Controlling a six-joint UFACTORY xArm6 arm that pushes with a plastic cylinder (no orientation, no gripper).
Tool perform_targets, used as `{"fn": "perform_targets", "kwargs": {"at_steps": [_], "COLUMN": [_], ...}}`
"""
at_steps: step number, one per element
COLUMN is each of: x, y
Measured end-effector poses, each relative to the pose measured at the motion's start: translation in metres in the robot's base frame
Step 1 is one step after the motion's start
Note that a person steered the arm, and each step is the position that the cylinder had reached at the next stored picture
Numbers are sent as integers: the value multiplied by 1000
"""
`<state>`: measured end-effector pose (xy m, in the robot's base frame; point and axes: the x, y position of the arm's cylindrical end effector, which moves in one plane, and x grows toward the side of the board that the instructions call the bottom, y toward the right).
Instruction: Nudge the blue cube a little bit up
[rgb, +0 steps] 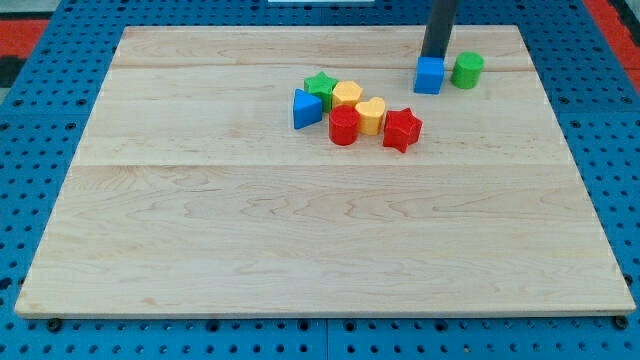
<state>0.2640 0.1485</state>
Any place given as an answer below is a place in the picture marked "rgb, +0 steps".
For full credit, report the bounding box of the blue cube block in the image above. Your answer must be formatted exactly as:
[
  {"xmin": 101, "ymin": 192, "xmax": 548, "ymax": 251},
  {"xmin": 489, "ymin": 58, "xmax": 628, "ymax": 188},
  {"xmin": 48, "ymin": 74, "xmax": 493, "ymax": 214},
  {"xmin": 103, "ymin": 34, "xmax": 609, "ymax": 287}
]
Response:
[{"xmin": 414, "ymin": 57, "xmax": 445, "ymax": 95}]

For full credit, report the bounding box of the red cylinder block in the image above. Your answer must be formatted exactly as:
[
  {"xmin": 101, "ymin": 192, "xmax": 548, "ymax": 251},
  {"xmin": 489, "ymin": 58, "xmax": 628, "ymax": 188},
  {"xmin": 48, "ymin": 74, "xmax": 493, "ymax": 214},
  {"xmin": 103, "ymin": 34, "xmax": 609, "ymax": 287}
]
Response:
[{"xmin": 329, "ymin": 105, "xmax": 360, "ymax": 146}]

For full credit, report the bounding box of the blue triangle block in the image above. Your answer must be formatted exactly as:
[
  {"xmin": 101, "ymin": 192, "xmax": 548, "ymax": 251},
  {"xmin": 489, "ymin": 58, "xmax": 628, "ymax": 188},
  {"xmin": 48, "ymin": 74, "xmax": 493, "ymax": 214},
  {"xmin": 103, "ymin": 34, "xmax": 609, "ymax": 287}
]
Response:
[{"xmin": 292, "ymin": 89, "xmax": 323, "ymax": 130}]

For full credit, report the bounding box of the yellow heart block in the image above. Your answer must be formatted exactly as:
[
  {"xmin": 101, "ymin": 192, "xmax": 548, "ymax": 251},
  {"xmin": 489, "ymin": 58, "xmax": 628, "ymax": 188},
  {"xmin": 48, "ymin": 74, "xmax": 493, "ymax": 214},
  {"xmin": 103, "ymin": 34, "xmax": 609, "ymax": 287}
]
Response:
[{"xmin": 355, "ymin": 97, "xmax": 386, "ymax": 135}]

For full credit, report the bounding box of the yellow hexagon block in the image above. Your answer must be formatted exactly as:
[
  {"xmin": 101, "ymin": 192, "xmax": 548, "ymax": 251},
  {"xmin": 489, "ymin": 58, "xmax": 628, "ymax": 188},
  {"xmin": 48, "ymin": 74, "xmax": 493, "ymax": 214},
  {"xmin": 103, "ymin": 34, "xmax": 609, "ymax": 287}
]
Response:
[{"xmin": 332, "ymin": 81, "xmax": 363, "ymax": 108}]

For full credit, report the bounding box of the green star block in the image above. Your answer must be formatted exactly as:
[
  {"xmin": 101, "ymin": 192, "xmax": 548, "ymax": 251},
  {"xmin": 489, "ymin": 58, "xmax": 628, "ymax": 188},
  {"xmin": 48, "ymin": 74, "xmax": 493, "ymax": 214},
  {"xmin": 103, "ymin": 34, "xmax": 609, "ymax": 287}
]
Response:
[{"xmin": 304, "ymin": 71, "xmax": 339, "ymax": 113}]

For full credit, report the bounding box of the red star block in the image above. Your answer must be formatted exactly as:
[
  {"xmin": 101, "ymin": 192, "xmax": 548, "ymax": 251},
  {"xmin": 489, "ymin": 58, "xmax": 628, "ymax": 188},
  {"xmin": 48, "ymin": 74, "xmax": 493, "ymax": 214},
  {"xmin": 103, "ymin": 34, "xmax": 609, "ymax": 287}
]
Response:
[{"xmin": 382, "ymin": 108, "xmax": 423, "ymax": 153}]

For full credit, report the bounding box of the light wooden board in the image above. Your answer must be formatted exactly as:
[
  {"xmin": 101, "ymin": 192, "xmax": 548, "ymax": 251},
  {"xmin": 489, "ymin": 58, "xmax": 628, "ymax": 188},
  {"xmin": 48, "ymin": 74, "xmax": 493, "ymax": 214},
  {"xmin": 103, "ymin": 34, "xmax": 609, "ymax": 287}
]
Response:
[{"xmin": 15, "ymin": 25, "xmax": 636, "ymax": 319}]

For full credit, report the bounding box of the green cylinder block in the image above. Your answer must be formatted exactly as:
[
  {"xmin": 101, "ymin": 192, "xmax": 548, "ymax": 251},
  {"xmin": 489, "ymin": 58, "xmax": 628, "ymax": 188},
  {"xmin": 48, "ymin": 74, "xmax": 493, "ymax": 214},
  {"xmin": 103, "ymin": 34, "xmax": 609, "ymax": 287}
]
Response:
[{"xmin": 450, "ymin": 52, "xmax": 485, "ymax": 90}]

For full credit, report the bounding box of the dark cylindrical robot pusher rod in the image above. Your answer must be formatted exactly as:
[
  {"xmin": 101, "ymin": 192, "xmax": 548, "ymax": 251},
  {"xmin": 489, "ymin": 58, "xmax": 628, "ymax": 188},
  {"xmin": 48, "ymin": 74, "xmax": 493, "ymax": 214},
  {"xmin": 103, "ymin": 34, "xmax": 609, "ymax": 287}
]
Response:
[{"xmin": 420, "ymin": 0, "xmax": 460, "ymax": 58}]

